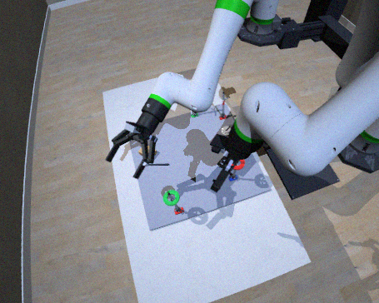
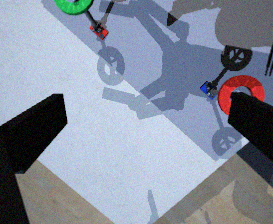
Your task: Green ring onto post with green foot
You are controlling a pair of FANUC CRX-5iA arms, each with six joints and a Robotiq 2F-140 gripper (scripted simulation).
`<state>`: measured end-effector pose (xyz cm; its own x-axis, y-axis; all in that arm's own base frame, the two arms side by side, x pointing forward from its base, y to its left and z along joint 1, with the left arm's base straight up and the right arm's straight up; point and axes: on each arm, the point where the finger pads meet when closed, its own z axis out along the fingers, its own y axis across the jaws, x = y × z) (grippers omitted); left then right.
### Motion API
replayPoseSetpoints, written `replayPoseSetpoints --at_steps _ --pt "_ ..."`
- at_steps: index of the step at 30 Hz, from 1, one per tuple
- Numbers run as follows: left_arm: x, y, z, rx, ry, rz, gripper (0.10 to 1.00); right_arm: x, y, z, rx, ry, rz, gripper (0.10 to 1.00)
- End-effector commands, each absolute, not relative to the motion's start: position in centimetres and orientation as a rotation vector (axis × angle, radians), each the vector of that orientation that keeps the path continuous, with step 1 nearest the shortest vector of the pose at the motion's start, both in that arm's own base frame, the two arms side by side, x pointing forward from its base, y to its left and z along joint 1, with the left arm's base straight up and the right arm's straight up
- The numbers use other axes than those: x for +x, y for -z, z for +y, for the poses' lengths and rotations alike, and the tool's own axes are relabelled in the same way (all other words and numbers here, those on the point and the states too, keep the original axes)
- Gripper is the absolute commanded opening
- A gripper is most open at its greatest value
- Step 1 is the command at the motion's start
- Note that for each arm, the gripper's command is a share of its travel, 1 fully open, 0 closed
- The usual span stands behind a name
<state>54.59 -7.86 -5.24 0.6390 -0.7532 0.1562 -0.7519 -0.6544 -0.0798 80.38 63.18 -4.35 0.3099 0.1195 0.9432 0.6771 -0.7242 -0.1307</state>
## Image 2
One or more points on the grey post with blue foot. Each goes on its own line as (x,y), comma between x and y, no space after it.
(213,92)

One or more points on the red ring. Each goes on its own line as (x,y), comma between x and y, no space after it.
(251,83)

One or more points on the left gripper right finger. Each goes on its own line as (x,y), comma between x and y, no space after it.
(253,119)

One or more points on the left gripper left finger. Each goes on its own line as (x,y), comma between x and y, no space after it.
(26,136)

